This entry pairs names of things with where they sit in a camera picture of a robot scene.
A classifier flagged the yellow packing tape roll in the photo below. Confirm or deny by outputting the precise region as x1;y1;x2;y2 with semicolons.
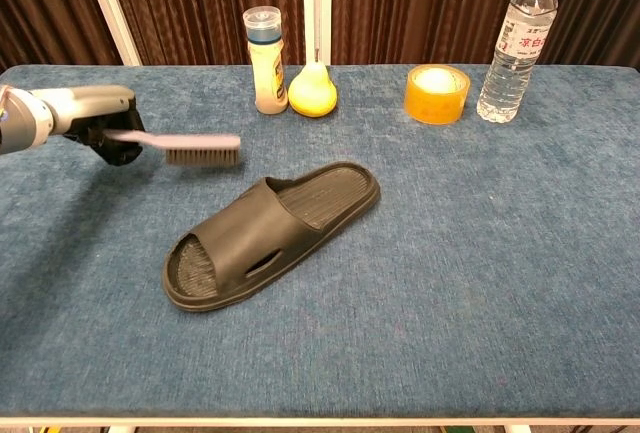
403;64;472;126

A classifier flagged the blue fabric table cover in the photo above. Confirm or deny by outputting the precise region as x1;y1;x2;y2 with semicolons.
0;63;640;419

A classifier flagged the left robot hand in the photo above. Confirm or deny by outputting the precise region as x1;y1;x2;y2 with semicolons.
32;84;147;168

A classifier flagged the clear plastic water bottle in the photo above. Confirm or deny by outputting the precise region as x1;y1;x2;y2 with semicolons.
476;0;563;124

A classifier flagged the grey scrub brush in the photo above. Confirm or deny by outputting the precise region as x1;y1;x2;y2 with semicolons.
103;128;242;169

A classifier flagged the seasoning bottle with blue cap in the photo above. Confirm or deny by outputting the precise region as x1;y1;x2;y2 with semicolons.
242;5;290;116

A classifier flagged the yellow pear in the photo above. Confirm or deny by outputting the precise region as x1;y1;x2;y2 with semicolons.
287;51;339;119

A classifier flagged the white slanted frame post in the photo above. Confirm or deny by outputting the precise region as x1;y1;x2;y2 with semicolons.
78;0;143;67

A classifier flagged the white vertical frame post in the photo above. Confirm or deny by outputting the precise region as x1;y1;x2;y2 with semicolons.
301;0;334;66

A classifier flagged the dark brown curtain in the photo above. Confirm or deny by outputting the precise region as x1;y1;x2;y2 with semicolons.
0;0;640;73

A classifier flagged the black rubber slipper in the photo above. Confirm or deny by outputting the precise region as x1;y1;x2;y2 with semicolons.
161;160;382;313

